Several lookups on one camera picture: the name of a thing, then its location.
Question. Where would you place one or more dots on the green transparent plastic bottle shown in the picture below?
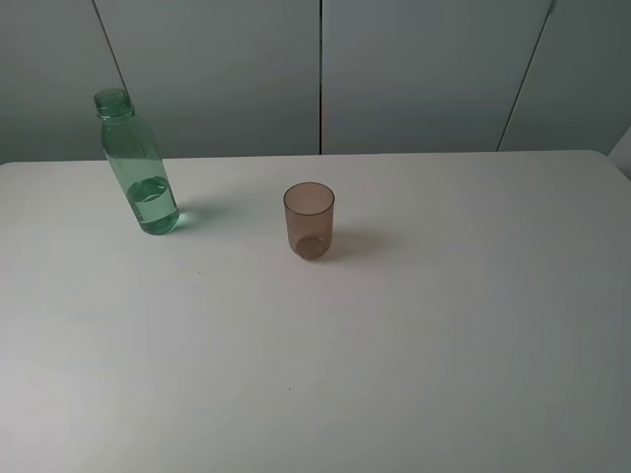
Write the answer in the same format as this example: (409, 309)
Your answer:
(132, 152)

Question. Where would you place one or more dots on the pink translucent plastic cup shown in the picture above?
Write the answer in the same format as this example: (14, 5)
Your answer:
(309, 208)

